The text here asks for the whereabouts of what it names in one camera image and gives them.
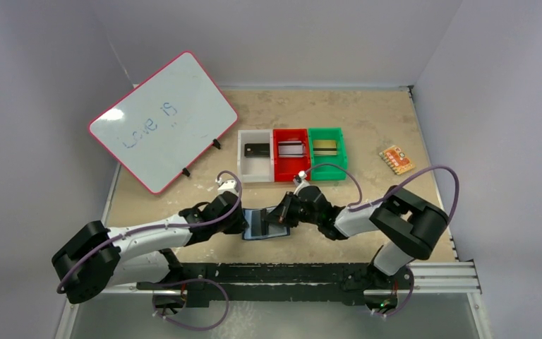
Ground blue leather card holder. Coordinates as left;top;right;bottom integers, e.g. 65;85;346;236
241;206;290;241

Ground orange card with pattern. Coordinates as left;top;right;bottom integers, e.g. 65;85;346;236
378;145;416;175

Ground red plastic bin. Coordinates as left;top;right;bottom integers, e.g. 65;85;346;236
272;129;311;182

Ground green plastic bin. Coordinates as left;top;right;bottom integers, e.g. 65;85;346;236
307;127;349;182

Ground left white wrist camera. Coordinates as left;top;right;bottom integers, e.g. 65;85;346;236
216;177;241;196

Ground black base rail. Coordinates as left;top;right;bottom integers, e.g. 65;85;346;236
138;261;414;310

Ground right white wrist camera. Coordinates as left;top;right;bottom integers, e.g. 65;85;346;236
294;171;310;195

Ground white plastic bin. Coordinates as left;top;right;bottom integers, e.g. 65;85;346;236
237;129;275;183

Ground gold credit card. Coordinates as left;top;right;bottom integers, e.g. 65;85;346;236
312;139;338;157

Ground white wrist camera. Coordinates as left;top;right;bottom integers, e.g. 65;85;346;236
294;171;310;195
216;177;241;196

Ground silver card in holder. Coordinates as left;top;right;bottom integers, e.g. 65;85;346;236
251;210;269;237

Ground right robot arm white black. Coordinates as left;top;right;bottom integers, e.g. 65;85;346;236
265;186;450;287

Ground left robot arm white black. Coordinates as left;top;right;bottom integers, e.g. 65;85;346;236
52;189;247;304

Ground whiteboard with pink frame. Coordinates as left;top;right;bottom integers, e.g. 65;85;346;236
88;51;238;194

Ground silver credit card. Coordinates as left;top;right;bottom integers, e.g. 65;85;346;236
277;142;305;157

